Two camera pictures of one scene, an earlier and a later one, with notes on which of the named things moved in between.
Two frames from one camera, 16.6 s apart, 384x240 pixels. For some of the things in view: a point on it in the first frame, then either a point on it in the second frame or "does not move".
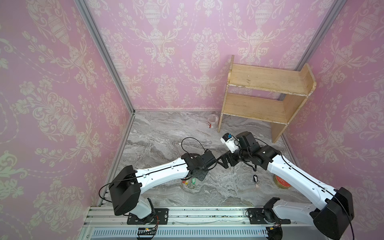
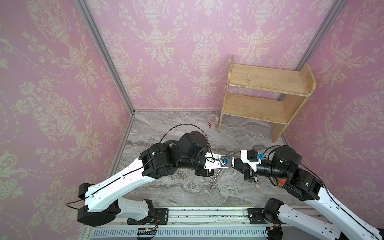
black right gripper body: (233, 157) -> (248, 172)
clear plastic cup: (213, 121) does not move
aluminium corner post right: (334, 10) does not move
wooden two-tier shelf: (295, 86) does not move
